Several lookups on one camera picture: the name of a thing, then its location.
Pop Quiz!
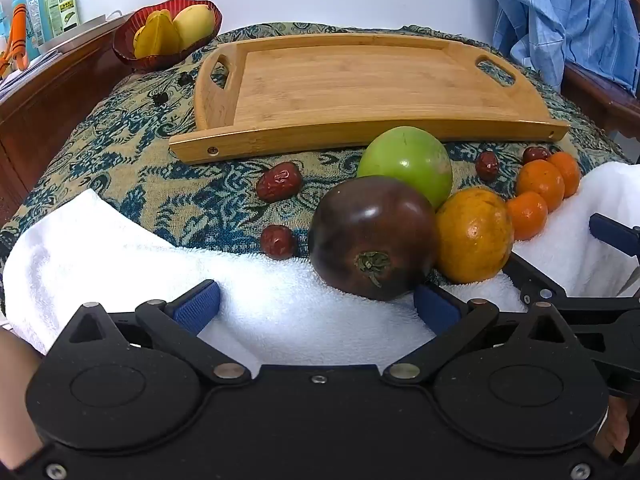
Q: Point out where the pale green bottle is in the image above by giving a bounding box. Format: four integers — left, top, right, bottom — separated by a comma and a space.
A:
44, 0, 60, 39

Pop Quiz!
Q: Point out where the dark wooden chair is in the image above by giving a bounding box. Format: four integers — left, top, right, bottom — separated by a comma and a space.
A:
560, 62, 640, 163

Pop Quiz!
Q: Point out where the patterned blue beige blanket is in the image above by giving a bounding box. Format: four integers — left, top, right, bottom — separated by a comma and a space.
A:
0, 22, 631, 311

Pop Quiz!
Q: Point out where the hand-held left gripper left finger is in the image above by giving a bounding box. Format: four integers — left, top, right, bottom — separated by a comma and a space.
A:
60, 280, 253, 386

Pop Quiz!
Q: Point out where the lime green bottle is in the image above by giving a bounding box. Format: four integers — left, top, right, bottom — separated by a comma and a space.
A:
55, 0, 81, 37

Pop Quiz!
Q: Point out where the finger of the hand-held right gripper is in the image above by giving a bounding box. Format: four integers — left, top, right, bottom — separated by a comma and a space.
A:
589, 212, 640, 261
502, 252, 640, 323

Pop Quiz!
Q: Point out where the stack of papers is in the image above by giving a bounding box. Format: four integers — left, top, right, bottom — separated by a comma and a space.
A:
0, 51, 63, 100

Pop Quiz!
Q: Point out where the yellow mango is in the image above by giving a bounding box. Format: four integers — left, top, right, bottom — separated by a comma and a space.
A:
172, 4, 217, 51

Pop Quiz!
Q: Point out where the yellow starfruit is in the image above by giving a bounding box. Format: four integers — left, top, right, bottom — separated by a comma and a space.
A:
134, 9, 182, 59

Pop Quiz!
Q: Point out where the orange striped tool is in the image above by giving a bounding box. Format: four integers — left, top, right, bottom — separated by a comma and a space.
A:
0, 4, 30, 75

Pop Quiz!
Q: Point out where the person's right hand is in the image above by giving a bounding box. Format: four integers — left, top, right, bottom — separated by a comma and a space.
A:
606, 399, 633, 462

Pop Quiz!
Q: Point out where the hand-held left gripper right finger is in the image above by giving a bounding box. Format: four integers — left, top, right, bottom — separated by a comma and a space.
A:
382, 282, 581, 386

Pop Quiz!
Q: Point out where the small mandarin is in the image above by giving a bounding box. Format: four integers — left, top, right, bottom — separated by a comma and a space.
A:
546, 151, 582, 198
516, 159, 566, 212
506, 191, 549, 241

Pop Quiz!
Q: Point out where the brown wooden cabinet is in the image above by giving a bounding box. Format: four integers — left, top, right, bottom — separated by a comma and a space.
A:
0, 12, 133, 216

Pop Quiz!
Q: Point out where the dark purple round fruit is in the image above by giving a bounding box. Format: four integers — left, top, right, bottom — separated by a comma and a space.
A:
307, 176, 441, 302

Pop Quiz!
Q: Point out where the large yellow-orange orange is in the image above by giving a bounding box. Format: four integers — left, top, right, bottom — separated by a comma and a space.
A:
435, 187, 515, 285

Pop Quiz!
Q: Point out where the white tray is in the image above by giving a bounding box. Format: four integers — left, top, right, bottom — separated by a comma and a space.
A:
37, 12, 123, 55

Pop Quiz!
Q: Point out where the green apple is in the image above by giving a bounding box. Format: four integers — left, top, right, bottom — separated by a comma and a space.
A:
356, 126, 453, 211

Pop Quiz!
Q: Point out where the person's leg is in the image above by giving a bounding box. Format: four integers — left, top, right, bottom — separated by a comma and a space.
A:
0, 330, 43, 466

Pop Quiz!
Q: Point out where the white towel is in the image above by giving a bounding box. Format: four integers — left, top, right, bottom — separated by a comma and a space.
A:
2, 161, 640, 368

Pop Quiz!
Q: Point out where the red fruit bowl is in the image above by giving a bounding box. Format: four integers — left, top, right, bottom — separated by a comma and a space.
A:
112, 0, 223, 71

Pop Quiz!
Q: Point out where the wooden serving tray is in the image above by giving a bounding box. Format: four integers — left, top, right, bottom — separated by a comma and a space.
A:
168, 34, 571, 165

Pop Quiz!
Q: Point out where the blue striped cloth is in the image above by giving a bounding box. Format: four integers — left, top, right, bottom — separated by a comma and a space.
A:
474, 0, 640, 96

